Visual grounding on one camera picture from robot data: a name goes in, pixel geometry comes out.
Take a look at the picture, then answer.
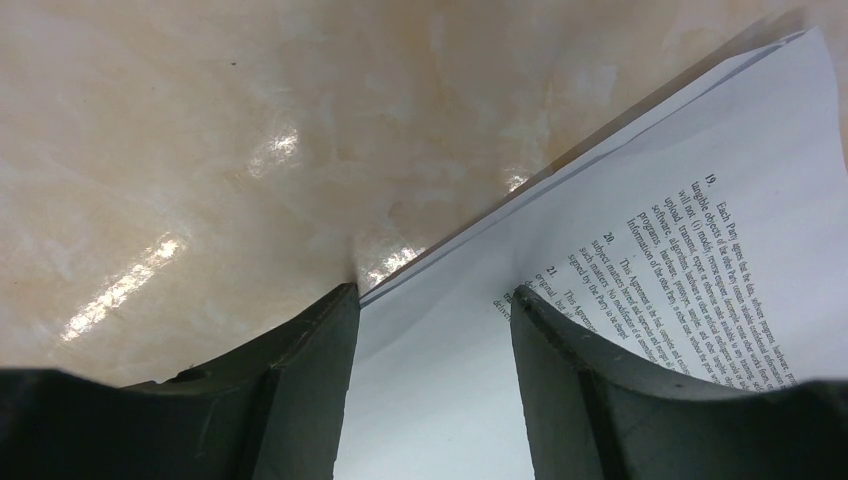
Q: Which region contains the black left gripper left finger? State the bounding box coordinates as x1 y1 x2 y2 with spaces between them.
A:
1 283 360 479

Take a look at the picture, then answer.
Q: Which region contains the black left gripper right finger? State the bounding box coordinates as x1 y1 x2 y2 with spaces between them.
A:
510 286 847 479

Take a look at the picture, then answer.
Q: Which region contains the white printed paper stack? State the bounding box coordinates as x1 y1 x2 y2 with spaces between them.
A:
334 28 847 479

